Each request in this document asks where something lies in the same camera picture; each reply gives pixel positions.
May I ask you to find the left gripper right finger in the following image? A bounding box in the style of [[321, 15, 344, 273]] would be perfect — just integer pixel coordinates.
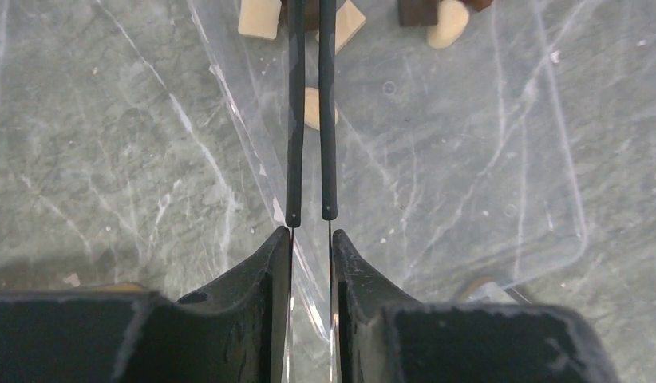
[[330, 230, 618, 382]]

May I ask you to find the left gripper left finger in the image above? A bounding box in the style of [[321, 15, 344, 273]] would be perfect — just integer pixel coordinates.
[[0, 227, 291, 382]]

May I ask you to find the gold chocolate box tray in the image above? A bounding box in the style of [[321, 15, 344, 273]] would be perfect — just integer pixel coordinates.
[[87, 283, 145, 293]]

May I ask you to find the white oval chocolate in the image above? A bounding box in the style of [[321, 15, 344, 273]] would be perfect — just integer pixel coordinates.
[[304, 87, 320, 131]]

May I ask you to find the brown square chocolate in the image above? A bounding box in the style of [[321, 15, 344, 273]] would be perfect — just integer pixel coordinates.
[[397, 0, 439, 27]]

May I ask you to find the square silver metal lid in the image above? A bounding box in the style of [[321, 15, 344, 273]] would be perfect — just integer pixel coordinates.
[[454, 276, 533, 305]]

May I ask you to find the clear plastic tray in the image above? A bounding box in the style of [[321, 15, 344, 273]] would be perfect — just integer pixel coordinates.
[[188, 1, 587, 342]]

